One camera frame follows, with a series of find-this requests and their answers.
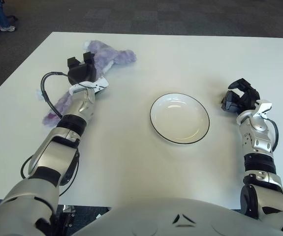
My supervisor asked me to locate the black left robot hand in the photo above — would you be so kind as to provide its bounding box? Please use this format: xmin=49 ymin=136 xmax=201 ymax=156
xmin=66 ymin=52 xmax=97 ymax=87

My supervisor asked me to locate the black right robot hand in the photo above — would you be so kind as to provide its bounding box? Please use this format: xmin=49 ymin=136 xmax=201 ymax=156
xmin=221 ymin=78 xmax=260 ymax=114

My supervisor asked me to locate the purple plush rabbit doll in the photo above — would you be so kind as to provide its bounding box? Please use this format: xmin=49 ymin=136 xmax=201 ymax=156
xmin=42 ymin=40 xmax=137 ymax=128

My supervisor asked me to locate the white plate black rim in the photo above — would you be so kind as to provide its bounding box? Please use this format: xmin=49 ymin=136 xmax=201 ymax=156
xmin=150 ymin=92 xmax=210 ymax=146

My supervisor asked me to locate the grey robot torso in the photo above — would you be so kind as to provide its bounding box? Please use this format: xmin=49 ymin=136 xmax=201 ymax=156
xmin=74 ymin=196 xmax=283 ymax=236

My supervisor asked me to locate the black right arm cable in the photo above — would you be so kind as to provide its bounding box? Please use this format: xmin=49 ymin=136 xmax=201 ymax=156
xmin=264 ymin=118 xmax=279 ymax=152

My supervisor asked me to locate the metal frame under table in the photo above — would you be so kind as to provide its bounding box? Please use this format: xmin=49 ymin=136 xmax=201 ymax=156
xmin=57 ymin=204 xmax=77 ymax=236

